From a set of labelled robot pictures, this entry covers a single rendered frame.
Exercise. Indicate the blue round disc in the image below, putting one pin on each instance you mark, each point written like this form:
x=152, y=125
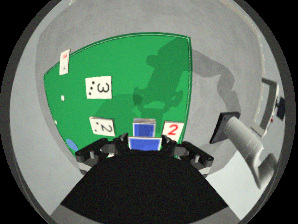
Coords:
x=72, y=145

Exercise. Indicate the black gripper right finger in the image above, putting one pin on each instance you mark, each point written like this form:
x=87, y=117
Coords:
x=196, y=157

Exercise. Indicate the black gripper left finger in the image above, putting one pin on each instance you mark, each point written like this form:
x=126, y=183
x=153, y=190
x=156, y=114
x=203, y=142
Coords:
x=90, y=155

